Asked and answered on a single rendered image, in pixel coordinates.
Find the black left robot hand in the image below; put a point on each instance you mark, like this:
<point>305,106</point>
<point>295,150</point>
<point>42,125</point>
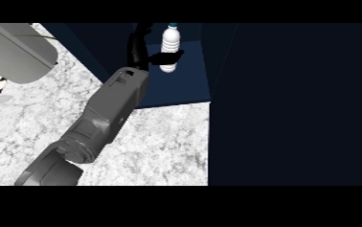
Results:
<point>138,50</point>

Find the white water bottle teal cap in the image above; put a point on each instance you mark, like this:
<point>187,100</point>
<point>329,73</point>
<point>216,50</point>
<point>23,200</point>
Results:
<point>171,39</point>

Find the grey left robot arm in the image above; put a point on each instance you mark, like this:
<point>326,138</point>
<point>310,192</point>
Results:
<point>112,109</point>

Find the dark blue cabinet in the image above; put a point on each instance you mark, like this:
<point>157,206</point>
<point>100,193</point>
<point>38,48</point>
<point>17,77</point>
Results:
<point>181,84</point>

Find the pale grey appliance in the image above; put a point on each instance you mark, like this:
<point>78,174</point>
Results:
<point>24,55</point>

